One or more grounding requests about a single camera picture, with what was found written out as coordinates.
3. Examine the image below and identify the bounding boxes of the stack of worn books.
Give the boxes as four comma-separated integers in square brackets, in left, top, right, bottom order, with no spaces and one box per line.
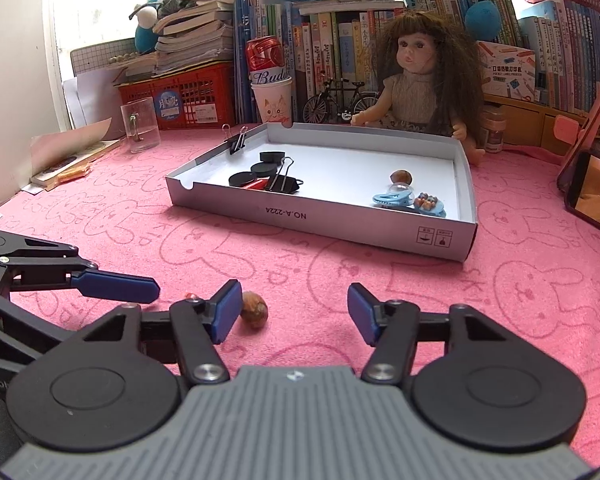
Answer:
[151,0,237,79]

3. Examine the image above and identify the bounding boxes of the miniature black bicycle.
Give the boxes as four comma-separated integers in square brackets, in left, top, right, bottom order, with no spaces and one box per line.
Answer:
[302,77,382,125]

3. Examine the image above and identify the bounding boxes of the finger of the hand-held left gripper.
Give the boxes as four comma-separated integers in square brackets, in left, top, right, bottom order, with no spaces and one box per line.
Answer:
[0,287,88,368]
[0,230,161,306]

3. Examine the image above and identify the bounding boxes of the large red plastic basket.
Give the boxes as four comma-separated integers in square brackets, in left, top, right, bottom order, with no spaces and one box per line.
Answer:
[114,60,237,132]

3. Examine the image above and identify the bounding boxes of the black binder clip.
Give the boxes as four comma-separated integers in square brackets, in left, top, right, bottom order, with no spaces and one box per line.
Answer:
[222,123,249,156]
[264,156,304,196]

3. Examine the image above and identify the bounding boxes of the white paper sheets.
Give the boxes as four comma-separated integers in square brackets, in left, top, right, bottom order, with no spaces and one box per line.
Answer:
[61,71,127,129]

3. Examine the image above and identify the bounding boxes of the row of thin blue books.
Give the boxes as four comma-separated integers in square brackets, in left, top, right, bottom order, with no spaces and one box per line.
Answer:
[231,0,262,127]

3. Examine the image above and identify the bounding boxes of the pink printed towel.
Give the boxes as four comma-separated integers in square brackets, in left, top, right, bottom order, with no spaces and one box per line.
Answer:
[0,122,600,471]

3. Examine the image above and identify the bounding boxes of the plain blue hair clip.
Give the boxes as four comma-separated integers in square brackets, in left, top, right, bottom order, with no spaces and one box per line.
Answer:
[371,191,414,209]

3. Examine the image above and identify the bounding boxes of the grey grid cutting mat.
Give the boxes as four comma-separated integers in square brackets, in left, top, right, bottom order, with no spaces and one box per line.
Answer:
[69,39,142,79]

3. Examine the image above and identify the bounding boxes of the white printed carton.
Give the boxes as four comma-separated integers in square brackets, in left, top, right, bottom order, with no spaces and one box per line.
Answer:
[476,41,537,104]

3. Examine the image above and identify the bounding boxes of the wooden shelf box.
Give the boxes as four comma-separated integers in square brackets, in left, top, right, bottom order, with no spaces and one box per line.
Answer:
[481,91,589,157]

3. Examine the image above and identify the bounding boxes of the long-haired doll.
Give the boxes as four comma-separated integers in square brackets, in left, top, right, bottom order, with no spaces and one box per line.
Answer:
[351,11,486,164]

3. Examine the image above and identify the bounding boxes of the clear acrylic cup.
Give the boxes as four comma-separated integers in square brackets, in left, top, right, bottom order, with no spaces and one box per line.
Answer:
[120,97,161,155]

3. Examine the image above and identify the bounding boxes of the row of blue-spined books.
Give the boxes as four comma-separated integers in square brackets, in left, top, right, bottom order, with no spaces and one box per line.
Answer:
[516,0,600,114]

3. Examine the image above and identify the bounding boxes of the white cardboard box tray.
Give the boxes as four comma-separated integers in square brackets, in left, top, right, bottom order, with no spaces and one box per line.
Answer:
[166,121,478,262]

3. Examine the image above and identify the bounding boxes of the red drink can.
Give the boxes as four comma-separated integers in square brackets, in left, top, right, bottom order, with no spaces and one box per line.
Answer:
[245,36,287,86]

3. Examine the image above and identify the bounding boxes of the small glass jar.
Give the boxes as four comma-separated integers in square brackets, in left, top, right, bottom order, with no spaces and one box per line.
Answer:
[480,105,507,155]

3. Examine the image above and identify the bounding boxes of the row of colourful books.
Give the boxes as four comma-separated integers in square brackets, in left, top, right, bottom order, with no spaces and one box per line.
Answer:
[291,7,397,124]

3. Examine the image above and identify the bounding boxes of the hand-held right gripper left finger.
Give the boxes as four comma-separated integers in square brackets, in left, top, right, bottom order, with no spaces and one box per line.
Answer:
[82,280,243,386]

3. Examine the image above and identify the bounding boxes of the smartphone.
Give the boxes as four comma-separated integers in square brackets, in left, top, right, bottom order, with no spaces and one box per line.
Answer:
[564,152,600,242]

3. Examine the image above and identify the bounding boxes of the blue beaded hair clip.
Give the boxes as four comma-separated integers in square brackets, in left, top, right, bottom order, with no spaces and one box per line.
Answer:
[412,192,447,219]

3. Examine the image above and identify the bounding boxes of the white shelf board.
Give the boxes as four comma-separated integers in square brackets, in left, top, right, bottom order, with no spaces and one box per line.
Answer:
[296,0,407,16]

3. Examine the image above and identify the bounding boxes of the blue and white plush toy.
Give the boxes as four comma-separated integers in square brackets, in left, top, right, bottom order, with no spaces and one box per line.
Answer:
[133,0,167,54]

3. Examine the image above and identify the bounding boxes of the yellow-edged open book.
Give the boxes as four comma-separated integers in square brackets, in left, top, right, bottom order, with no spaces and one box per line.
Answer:
[29,117,124,194]

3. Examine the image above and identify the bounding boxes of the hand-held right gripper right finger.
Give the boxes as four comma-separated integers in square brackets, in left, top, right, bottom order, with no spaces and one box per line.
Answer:
[347,283,526,386]

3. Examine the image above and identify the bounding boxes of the white paper cup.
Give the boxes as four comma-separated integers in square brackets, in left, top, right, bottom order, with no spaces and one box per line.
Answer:
[250,77,295,126]

